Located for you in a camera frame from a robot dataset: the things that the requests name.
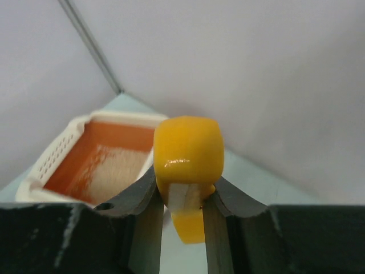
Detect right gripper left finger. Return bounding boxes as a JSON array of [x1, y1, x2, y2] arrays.
[[1, 168, 164, 273]]

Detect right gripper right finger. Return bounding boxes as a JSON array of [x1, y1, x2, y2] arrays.
[[202, 178, 364, 273]]

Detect white orange litter box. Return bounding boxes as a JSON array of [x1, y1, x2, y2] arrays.
[[15, 111, 166, 207]]

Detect yellow plastic litter scoop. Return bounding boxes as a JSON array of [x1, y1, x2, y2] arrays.
[[153, 116, 224, 244]]

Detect tan cat litter granules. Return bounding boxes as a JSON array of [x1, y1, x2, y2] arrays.
[[70, 145, 149, 205]]

